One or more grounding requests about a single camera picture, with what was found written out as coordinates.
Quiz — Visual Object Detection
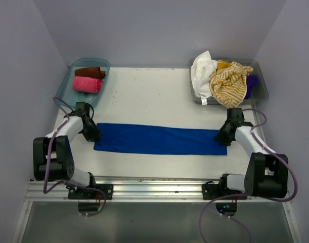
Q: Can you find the brown rolled towel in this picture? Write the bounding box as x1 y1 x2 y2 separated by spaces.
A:
74 67 106 80

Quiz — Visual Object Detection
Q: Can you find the grey plastic bin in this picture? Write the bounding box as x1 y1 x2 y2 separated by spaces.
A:
188 58 269 105

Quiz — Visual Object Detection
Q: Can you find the yellow white striped towel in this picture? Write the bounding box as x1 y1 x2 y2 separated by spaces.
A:
209 61 253 108

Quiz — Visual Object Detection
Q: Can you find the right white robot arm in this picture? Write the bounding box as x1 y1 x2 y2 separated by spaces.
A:
214 108 288 202

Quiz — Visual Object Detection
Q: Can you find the aluminium mounting rail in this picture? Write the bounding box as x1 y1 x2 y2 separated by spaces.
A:
25 177 289 203

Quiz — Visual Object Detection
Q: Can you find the teal plastic tray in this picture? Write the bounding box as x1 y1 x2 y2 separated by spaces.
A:
56 58 111 108

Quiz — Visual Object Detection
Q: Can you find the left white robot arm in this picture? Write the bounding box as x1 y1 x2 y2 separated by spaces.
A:
33 102 101 199

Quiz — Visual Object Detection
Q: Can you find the purple towel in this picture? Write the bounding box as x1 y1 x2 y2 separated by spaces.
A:
244 75 259 100

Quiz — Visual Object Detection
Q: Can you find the blue towel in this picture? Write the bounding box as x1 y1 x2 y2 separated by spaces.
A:
94 123 227 156

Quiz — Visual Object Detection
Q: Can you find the pink rolled towel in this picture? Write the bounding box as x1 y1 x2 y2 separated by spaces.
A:
72 76 102 94

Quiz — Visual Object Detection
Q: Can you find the mustard yellow towel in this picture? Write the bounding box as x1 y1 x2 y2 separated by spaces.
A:
217 60 231 71

